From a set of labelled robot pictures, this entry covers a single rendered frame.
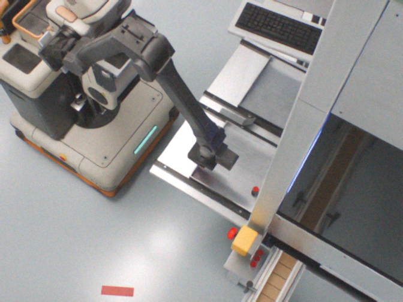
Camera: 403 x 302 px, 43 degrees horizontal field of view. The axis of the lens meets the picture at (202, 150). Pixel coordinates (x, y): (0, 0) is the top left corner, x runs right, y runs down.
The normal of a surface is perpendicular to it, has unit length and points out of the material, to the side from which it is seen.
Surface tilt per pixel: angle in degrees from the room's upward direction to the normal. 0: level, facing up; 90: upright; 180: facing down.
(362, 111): 90
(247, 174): 0
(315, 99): 90
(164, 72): 59
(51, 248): 0
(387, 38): 90
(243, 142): 0
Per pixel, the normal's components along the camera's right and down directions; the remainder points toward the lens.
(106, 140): 0.03, -0.40
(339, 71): -0.52, 0.77
